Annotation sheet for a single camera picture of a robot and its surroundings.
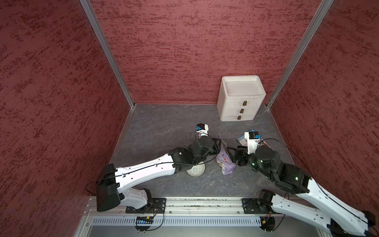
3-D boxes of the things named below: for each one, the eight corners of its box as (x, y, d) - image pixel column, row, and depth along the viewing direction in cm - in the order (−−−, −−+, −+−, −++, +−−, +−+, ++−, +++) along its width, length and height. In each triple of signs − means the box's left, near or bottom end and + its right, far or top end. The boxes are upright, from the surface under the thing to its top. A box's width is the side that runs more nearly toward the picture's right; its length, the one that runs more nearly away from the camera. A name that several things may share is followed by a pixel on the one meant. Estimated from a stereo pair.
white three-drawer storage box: (218, 122, 113) (225, 95, 91) (216, 102, 127) (220, 75, 106) (253, 122, 113) (268, 95, 91) (247, 102, 127) (258, 75, 106)
